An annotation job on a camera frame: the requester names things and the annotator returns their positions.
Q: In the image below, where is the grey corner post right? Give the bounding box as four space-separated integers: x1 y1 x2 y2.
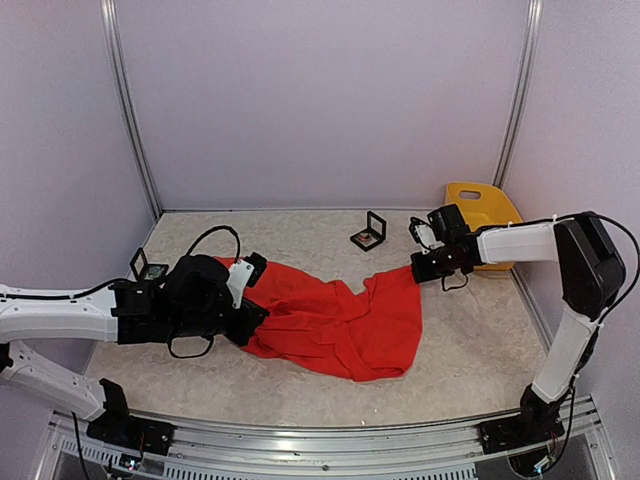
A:
492 0 544 188

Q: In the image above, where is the grey aluminium front rail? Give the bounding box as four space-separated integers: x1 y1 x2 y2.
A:
47 394 614 480

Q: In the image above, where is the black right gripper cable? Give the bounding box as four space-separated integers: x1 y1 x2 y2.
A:
439 269 471 294

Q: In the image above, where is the black display box green brooch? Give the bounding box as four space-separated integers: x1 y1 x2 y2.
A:
129 247 169 285

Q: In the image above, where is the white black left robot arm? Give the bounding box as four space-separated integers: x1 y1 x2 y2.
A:
1 253 269 455

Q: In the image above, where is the red t-shirt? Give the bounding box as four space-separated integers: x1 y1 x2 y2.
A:
242 262 423 382

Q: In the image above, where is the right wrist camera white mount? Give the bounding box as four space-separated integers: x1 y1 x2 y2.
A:
408 204 471 253

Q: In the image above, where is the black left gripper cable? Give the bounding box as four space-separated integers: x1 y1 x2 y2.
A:
167 225 242 360

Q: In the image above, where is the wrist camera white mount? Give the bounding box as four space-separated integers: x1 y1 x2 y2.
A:
408 204 471 253
226 252 267 309

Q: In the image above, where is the black display box red brooch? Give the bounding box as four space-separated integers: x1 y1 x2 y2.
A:
349 210 387 252

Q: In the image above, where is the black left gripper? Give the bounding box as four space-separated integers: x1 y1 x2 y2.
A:
171 297 270 346

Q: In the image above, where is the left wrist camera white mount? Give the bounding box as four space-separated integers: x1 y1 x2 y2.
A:
226 252 267 309

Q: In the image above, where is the yellow plastic basket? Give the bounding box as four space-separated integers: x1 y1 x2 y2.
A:
444 181 525 274

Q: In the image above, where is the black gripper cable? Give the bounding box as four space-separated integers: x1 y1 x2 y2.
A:
167 225 242 360
439 269 471 294

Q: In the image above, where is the grey corner post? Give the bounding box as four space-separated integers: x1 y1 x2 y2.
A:
100 0 164 222
492 0 544 188

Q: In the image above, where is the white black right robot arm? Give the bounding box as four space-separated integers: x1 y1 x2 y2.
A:
408 204 626 454

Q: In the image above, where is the grey corner post left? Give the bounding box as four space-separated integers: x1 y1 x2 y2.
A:
100 0 164 222

